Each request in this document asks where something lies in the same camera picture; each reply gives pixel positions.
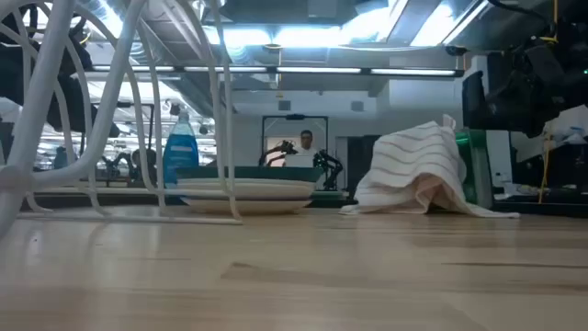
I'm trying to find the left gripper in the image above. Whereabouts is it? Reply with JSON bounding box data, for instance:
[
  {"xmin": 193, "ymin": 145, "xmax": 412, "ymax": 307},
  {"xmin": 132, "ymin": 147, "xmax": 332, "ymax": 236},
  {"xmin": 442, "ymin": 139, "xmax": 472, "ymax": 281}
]
[{"xmin": 0, "ymin": 6, "xmax": 121, "ymax": 139}]

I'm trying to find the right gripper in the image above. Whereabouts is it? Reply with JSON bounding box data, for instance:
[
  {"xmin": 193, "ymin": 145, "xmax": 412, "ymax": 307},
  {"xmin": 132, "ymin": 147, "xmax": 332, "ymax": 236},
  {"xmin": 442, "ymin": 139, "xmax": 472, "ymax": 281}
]
[{"xmin": 487, "ymin": 43, "xmax": 588, "ymax": 139}]

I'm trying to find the white wire dish rack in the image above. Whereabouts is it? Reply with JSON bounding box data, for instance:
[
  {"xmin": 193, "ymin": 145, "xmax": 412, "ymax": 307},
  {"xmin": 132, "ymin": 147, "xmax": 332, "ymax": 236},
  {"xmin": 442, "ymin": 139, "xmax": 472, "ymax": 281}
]
[{"xmin": 0, "ymin": 0, "xmax": 243, "ymax": 240}]

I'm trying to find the dark green plate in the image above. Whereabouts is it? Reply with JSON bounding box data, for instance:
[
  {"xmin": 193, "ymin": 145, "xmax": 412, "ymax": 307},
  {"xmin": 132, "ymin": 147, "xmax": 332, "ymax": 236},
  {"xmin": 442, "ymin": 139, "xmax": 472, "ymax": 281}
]
[{"xmin": 175, "ymin": 165, "xmax": 324, "ymax": 184}]

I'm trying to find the white plastic bag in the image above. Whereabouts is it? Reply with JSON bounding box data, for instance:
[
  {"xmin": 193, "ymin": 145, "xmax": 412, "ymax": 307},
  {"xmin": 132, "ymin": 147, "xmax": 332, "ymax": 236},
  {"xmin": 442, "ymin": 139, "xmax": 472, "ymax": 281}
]
[{"xmin": 541, "ymin": 104, "xmax": 588, "ymax": 148}]

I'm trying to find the white board panel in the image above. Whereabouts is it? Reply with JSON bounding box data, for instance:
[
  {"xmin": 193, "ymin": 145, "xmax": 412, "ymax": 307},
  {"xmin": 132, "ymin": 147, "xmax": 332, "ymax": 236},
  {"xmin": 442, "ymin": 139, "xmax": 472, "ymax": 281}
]
[{"xmin": 485, "ymin": 131, "xmax": 514, "ymax": 188}]

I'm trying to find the green plastic container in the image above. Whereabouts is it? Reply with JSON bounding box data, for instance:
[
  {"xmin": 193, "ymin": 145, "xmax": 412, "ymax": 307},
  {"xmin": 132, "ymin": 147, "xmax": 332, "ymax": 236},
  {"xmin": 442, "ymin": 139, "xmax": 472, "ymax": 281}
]
[{"xmin": 454, "ymin": 128, "xmax": 495, "ymax": 209}]

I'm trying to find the blue dish soap bottle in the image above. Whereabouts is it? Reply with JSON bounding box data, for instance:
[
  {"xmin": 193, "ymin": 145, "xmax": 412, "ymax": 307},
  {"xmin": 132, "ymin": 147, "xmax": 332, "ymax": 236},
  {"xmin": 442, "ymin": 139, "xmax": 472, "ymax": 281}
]
[{"xmin": 163, "ymin": 108, "xmax": 200, "ymax": 189}]

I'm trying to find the striped white dish towel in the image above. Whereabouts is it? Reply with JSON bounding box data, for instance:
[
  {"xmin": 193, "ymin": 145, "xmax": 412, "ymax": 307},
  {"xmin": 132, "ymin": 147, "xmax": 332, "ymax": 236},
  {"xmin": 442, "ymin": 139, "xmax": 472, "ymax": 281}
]
[{"xmin": 339, "ymin": 114, "xmax": 521, "ymax": 219}]

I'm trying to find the LED light bar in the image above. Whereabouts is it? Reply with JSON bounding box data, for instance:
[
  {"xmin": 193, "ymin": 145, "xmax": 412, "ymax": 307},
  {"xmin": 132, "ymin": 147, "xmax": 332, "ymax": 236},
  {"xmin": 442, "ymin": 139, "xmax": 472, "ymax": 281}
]
[{"xmin": 91, "ymin": 65, "xmax": 465, "ymax": 78}]

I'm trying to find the person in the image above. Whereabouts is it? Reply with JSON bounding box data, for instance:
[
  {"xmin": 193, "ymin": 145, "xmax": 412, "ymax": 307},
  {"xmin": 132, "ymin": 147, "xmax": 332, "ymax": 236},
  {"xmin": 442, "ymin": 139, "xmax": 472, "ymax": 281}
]
[{"xmin": 293, "ymin": 130, "xmax": 322, "ymax": 157}]

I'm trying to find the white box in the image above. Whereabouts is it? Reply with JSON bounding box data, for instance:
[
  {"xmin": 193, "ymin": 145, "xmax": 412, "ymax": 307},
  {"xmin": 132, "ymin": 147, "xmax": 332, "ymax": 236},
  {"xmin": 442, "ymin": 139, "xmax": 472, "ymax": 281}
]
[{"xmin": 284, "ymin": 154, "xmax": 315, "ymax": 168}]

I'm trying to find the black aluminium table frame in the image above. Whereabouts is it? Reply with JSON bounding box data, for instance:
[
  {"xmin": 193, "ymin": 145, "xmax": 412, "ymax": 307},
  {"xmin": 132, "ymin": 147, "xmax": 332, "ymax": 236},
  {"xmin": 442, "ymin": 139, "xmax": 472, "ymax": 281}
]
[{"xmin": 20, "ymin": 191, "xmax": 588, "ymax": 218}]

